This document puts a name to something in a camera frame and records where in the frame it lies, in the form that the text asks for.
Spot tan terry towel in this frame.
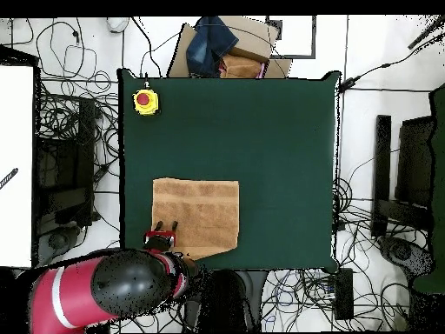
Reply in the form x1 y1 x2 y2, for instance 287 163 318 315
150 177 241 262

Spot black flat floor bar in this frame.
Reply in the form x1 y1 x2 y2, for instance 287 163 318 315
370 114 393 239

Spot black caster base leg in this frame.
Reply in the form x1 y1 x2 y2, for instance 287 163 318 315
376 234 435 279
34 225 83 269

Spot dark green tablecloth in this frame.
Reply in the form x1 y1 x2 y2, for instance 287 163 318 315
116 67 342 274

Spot yellow emergency stop button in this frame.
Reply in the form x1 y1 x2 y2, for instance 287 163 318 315
132 88 161 117

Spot orange folded towel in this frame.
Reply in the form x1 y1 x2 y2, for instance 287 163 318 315
219 53 267 79

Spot blue denim jeans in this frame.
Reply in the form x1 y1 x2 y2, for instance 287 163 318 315
185 15 240 78

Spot brown cardboard box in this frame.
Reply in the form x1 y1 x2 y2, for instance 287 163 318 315
166 15 294 79

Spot person's white shoe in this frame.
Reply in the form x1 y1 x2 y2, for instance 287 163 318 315
105 16 130 35

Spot black power adapter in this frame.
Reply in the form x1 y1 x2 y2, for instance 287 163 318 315
337 77 357 94

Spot green cloth covered table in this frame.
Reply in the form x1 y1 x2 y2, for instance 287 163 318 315
411 83 445 295

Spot black tripod leg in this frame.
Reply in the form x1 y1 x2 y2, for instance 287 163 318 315
408 15 445 50

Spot tangle of black cables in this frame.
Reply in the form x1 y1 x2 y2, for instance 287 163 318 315
34 17 121 175
331 145 432 331

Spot dark square floor frame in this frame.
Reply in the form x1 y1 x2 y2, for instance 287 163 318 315
265 15 317 60

